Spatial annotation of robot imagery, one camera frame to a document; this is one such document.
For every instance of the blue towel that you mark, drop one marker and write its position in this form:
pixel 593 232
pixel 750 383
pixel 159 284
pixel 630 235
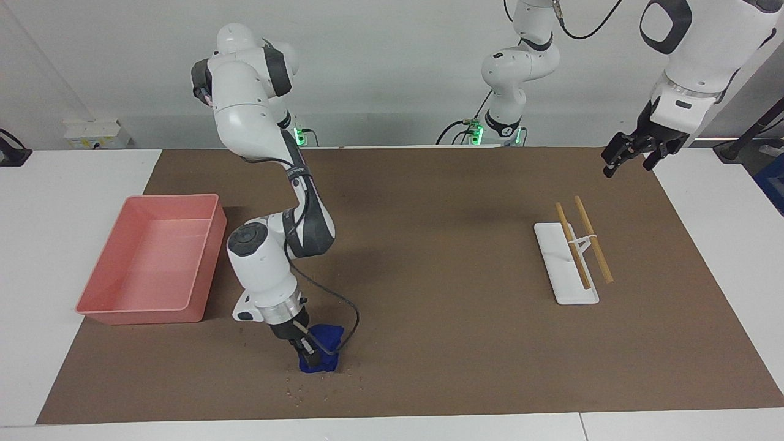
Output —
pixel 327 337

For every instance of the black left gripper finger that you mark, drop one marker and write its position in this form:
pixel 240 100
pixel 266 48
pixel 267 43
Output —
pixel 620 153
pixel 663 153

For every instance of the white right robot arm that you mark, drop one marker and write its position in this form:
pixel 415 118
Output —
pixel 251 122

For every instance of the white wall socket box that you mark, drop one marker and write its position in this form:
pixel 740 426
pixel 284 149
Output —
pixel 95 131

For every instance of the pink plastic bin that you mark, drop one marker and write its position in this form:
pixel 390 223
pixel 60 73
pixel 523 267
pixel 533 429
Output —
pixel 153 263

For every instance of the blue crate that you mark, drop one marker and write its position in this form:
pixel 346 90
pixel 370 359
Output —
pixel 773 190

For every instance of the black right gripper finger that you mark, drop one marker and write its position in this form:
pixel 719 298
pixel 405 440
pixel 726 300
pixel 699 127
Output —
pixel 310 360

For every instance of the white rack with wooden rods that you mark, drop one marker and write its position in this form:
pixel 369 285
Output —
pixel 566 275

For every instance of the black clamp mount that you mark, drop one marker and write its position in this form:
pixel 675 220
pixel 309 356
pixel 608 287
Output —
pixel 12 153

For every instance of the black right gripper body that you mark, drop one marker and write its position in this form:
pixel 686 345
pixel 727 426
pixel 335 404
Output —
pixel 293 334

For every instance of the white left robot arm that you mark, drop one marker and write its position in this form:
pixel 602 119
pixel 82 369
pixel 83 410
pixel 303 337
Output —
pixel 704 49

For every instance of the brown table mat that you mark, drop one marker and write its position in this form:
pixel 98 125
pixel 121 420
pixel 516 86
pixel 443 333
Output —
pixel 459 275

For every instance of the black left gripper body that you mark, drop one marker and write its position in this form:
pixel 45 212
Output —
pixel 658 135

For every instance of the black stand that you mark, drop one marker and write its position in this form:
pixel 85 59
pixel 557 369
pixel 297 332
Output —
pixel 744 150

